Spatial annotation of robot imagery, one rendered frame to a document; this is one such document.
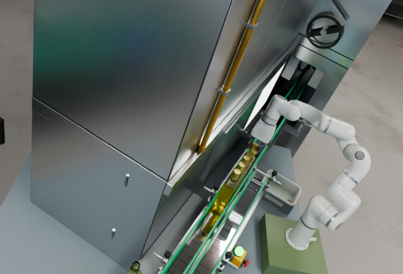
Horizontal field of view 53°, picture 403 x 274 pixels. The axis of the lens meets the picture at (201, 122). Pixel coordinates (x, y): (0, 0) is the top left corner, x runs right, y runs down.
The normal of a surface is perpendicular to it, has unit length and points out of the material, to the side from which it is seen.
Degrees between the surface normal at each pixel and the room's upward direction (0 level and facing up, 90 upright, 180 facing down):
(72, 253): 0
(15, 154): 0
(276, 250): 1
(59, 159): 90
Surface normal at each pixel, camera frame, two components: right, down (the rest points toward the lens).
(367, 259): 0.28, -0.72
